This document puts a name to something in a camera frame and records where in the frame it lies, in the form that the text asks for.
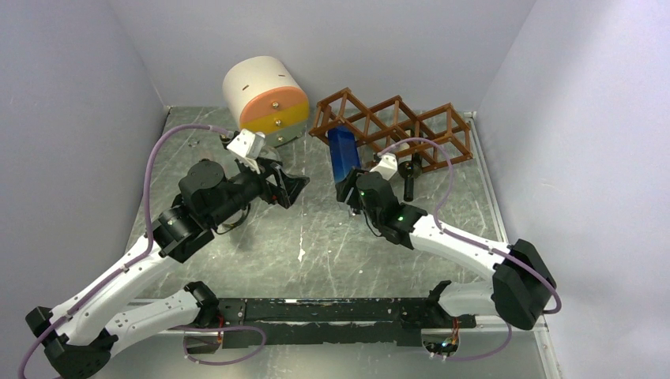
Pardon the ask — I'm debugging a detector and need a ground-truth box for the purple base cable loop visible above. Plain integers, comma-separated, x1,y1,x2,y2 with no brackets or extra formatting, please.
178,325,267,366

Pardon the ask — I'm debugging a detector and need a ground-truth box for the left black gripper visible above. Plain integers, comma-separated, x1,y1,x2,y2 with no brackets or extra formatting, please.
208,155,310,227

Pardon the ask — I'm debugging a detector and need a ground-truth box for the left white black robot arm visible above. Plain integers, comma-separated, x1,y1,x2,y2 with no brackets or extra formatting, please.
26,158,309,378

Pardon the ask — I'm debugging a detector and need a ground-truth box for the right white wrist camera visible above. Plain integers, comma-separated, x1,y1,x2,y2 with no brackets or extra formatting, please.
370,152,398,181

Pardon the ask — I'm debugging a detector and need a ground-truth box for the cream orange cylindrical container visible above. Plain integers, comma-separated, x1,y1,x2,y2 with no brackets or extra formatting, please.
222,55,310,147

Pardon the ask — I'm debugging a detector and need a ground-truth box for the green wine bottle white label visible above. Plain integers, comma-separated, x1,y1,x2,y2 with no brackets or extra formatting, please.
398,153,423,202

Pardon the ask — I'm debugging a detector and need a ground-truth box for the blue square bottle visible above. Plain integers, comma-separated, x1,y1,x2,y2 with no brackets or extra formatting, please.
327,125,361,183

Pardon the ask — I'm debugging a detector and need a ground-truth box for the brown wooden wine rack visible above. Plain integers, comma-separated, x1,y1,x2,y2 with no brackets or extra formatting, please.
308,87,474,164

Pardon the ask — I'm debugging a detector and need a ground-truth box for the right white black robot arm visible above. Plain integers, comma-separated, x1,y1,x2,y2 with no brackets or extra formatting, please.
335,168,557,330

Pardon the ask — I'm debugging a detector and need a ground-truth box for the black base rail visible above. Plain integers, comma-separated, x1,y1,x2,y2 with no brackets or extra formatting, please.
185,298,476,354

